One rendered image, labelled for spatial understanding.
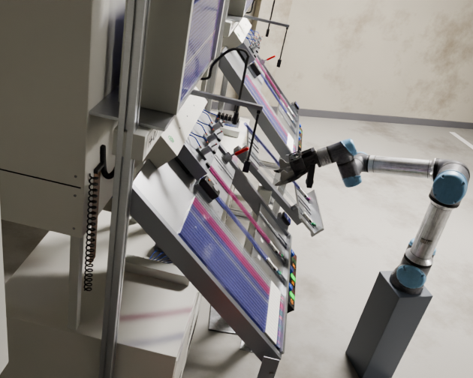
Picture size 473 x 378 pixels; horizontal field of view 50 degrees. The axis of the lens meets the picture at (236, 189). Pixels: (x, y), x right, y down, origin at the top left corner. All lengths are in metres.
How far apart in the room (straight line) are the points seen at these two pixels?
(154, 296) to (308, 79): 3.97
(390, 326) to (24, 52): 1.89
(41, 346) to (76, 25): 1.08
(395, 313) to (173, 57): 1.60
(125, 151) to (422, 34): 4.99
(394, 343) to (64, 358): 1.50
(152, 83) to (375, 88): 4.72
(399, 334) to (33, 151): 1.82
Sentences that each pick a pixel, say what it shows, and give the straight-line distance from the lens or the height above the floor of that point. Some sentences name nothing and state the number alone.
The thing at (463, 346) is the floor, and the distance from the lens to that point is 3.23.
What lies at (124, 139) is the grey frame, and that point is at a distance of 1.26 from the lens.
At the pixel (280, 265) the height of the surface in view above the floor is 0.74.
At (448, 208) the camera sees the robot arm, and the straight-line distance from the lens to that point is 2.06.
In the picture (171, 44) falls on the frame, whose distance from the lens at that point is 1.30.
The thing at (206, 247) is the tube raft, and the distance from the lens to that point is 1.52.
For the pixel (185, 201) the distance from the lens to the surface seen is 1.57.
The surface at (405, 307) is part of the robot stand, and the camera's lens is 2.43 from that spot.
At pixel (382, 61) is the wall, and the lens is 5.83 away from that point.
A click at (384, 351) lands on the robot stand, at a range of 2.61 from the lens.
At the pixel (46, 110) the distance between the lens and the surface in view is 1.36.
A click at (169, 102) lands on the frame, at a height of 1.42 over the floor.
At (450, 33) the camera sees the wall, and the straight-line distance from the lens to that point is 6.18.
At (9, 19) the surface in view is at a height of 1.57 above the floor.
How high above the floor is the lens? 1.91
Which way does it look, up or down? 30 degrees down
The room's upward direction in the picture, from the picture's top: 12 degrees clockwise
